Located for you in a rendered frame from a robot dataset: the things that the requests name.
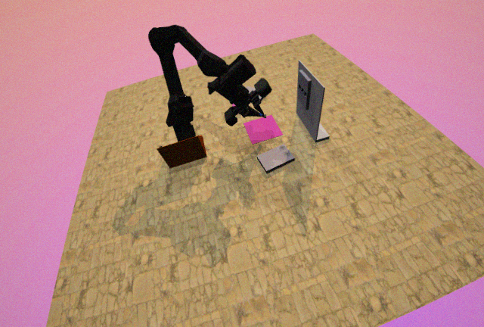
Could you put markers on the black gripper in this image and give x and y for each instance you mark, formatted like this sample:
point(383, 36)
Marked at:
point(242, 98)

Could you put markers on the magenta square marking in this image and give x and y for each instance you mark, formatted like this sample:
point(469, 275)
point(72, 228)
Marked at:
point(262, 129)

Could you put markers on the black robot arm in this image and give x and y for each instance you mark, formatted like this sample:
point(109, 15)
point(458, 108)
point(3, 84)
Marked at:
point(180, 106)

